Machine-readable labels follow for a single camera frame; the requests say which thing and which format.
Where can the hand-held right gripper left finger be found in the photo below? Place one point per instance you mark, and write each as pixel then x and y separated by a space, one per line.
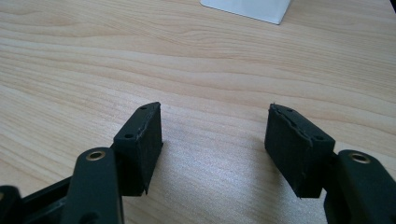
pixel 138 149

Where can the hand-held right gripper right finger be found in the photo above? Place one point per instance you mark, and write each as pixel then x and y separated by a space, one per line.
pixel 292 149

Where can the white expandable book rack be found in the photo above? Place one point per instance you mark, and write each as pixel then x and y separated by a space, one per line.
pixel 249 7

